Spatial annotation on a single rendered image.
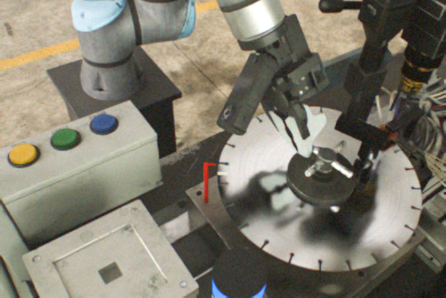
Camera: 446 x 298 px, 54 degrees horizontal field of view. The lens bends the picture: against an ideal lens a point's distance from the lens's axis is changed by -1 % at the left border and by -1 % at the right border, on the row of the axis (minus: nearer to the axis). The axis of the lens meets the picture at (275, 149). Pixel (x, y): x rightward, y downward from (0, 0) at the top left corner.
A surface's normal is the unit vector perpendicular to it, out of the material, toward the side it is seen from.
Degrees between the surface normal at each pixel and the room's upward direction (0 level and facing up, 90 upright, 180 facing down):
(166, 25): 83
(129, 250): 0
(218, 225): 0
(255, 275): 0
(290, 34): 61
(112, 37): 90
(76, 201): 90
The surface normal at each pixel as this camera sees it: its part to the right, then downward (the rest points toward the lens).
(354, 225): 0.11, -0.67
